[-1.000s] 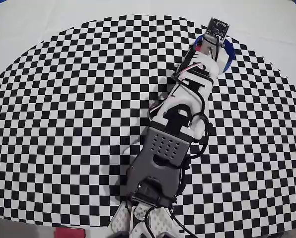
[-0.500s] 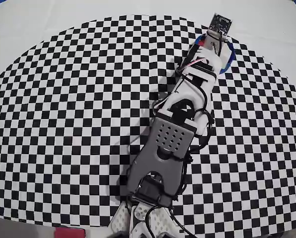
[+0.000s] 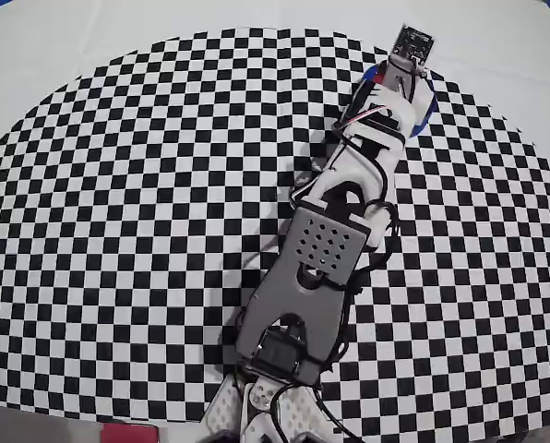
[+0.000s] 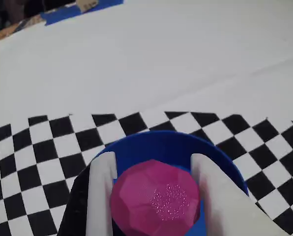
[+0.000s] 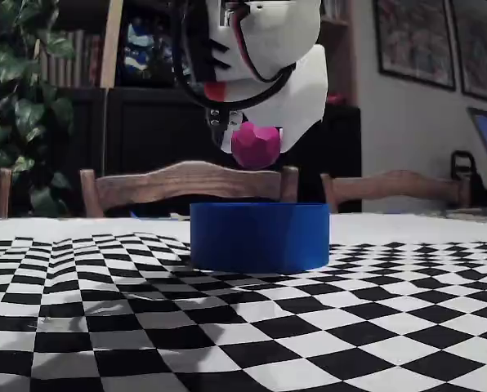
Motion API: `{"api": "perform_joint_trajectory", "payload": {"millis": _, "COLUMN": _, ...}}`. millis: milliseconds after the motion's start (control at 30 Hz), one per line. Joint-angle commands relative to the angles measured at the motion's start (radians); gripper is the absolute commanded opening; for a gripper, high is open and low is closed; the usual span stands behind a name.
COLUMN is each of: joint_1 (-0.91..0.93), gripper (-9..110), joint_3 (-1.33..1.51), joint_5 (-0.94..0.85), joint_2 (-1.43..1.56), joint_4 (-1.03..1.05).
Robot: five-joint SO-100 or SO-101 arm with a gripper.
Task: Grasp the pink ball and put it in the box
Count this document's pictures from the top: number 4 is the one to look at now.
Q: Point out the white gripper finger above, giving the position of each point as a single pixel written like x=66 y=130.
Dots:
x=230 y=209

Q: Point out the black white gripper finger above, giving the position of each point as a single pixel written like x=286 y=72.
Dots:
x=97 y=201

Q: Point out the pink faceted ball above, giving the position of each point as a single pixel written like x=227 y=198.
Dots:
x=156 y=196

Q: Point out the blue round box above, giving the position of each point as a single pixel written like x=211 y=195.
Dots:
x=166 y=145

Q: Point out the black white checkered mat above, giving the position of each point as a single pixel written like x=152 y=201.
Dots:
x=146 y=73

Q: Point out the blue tape strip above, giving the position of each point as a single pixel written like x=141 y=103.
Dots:
x=60 y=16

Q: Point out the tan cardboard scrap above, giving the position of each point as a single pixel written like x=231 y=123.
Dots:
x=87 y=5

